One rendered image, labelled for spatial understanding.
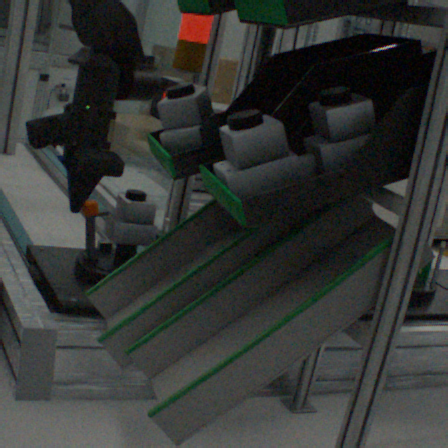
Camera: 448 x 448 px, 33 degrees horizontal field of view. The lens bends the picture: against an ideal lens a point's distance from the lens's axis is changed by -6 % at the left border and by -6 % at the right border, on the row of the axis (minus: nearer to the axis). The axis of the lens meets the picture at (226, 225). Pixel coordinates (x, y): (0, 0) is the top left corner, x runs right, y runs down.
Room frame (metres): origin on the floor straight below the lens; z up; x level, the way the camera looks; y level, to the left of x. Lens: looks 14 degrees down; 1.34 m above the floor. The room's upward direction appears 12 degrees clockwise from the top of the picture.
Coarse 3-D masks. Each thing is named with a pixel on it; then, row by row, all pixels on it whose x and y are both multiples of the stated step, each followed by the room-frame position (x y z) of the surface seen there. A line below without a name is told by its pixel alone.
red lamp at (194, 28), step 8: (184, 16) 1.28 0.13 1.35; (192, 16) 1.27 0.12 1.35; (200, 16) 1.27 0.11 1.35; (208, 16) 1.28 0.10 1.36; (184, 24) 1.28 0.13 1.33; (192, 24) 1.27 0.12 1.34; (200, 24) 1.27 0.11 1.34; (208, 24) 1.28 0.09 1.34; (184, 32) 1.28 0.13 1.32; (192, 32) 1.27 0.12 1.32; (200, 32) 1.27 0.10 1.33; (208, 32) 1.29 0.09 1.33; (192, 40) 1.27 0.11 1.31; (200, 40) 1.28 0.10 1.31
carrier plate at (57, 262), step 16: (32, 256) 1.08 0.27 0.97; (48, 256) 1.09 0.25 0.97; (64, 256) 1.11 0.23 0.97; (48, 272) 1.02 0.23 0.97; (64, 272) 1.04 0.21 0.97; (48, 288) 0.98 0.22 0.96; (64, 288) 0.97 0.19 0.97; (80, 288) 0.99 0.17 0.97; (64, 304) 0.92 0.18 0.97; (80, 304) 0.93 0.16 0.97
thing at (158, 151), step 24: (312, 48) 0.91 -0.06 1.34; (336, 48) 0.92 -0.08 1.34; (360, 48) 0.93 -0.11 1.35; (384, 48) 0.80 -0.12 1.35; (408, 48) 0.80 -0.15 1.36; (264, 72) 0.89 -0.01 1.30; (288, 72) 0.90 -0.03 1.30; (312, 72) 0.77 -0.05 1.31; (336, 72) 0.78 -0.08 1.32; (240, 96) 0.89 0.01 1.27; (264, 96) 0.90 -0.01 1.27; (288, 96) 0.77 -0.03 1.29; (312, 96) 0.78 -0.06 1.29; (288, 120) 0.77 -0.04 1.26; (216, 144) 0.75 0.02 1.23; (168, 168) 0.75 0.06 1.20; (192, 168) 0.74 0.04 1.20
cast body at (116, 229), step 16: (128, 192) 1.06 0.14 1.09; (144, 192) 1.08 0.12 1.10; (128, 208) 1.05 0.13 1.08; (144, 208) 1.06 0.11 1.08; (112, 224) 1.05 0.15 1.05; (128, 224) 1.05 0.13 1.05; (144, 224) 1.06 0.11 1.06; (112, 240) 1.04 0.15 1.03; (128, 240) 1.05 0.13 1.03; (144, 240) 1.06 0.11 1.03
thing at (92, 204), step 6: (84, 204) 1.03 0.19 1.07; (90, 204) 1.03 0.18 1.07; (96, 204) 1.04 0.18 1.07; (84, 210) 1.03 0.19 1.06; (90, 210) 1.03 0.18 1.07; (96, 210) 1.04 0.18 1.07; (102, 210) 1.05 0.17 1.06; (90, 216) 1.04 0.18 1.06; (96, 216) 1.04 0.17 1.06; (90, 222) 1.04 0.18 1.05; (90, 228) 1.04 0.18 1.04; (90, 234) 1.04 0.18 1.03; (90, 240) 1.04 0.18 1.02; (90, 246) 1.04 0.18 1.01; (90, 252) 1.04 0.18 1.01
